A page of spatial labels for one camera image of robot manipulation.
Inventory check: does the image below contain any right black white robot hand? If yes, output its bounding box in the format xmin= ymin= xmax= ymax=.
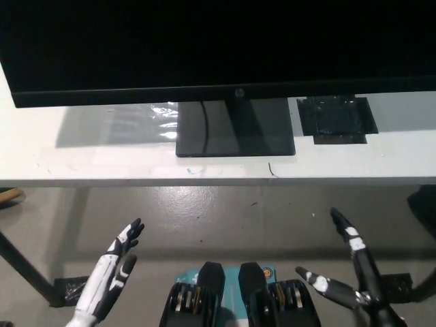
xmin=294 ymin=208 xmax=385 ymax=309

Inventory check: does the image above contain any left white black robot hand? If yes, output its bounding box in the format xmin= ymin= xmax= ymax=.
xmin=75 ymin=218 xmax=144 ymax=324

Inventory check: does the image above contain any black HP monitor screen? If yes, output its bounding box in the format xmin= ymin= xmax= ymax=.
xmin=0 ymin=0 xmax=436 ymax=109

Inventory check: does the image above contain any glossy black monitor stand base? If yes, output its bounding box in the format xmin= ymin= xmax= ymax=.
xmin=175 ymin=97 xmax=296 ymax=158

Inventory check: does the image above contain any black table leg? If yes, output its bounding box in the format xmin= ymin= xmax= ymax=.
xmin=0 ymin=221 xmax=61 ymax=307

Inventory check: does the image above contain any black bulky object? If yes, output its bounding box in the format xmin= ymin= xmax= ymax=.
xmin=406 ymin=185 xmax=436 ymax=236

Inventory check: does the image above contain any tan wooden object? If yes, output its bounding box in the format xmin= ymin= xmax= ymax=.
xmin=0 ymin=187 xmax=25 ymax=211

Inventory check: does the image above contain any black tape patch on table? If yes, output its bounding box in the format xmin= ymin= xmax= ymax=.
xmin=295 ymin=96 xmax=379 ymax=146

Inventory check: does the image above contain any clear plastic film sheet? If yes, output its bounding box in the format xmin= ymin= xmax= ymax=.
xmin=102 ymin=102 xmax=180 ymax=142

